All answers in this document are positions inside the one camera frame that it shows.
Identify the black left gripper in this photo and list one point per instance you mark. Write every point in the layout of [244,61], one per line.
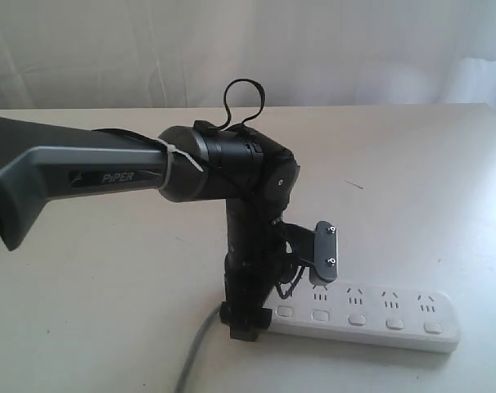
[253,265]

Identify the white five-outlet power strip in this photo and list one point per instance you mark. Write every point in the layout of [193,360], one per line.
[368,314]

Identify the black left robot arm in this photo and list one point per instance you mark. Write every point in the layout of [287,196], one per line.
[252,173]

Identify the white zip tie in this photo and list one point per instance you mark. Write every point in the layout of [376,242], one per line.
[174,159]

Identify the white curtain backdrop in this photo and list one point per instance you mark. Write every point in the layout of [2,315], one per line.
[105,54]

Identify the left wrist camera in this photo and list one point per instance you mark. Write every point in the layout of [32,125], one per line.
[314,249]

